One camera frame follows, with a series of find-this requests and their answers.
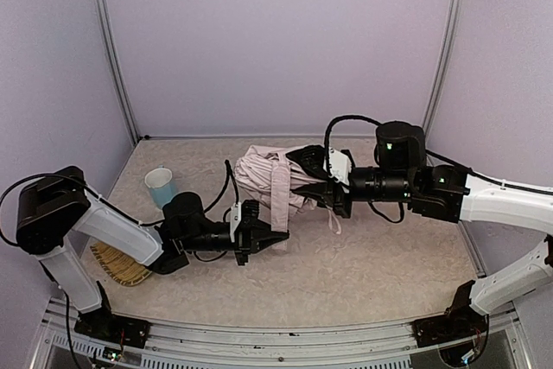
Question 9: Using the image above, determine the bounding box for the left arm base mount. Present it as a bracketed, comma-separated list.
[74, 313, 151, 349]

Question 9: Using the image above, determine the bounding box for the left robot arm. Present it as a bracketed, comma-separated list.
[16, 166, 289, 314]

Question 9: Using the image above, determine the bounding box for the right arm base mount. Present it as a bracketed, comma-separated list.
[412, 315, 488, 347]

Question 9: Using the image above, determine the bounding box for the pink folding umbrella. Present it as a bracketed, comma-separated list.
[233, 145, 330, 232]

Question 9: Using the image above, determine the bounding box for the left aluminium frame post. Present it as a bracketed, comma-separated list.
[94, 0, 141, 147]

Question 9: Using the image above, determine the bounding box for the woven bamboo tray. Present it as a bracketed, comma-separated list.
[90, 242, 152, 287]

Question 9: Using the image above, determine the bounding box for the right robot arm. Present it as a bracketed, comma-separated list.
[286, 121, 552, 315]

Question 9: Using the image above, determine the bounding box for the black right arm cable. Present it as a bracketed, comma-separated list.
[323, 114, 553, 223]

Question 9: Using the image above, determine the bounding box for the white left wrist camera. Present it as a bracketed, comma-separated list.
[229, 201, 242, 242]

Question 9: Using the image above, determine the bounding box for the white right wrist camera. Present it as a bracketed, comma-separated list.
[323, 148, 352, 186]

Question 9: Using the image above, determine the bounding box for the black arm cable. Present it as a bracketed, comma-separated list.
[323, 114, 553, 223]
[0, 159, 238, 266]

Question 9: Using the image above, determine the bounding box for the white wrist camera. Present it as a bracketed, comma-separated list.
[229, 201, 242, 242]
[323, 148, 352, 186]

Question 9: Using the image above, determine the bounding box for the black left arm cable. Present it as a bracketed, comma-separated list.
[0, 159, 238, 266]

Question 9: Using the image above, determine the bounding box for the front aluminium rail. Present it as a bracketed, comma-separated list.
[29, 295, 532, 369]

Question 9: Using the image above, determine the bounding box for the light blue white mug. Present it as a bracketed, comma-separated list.
[144, 166, 177, 209]

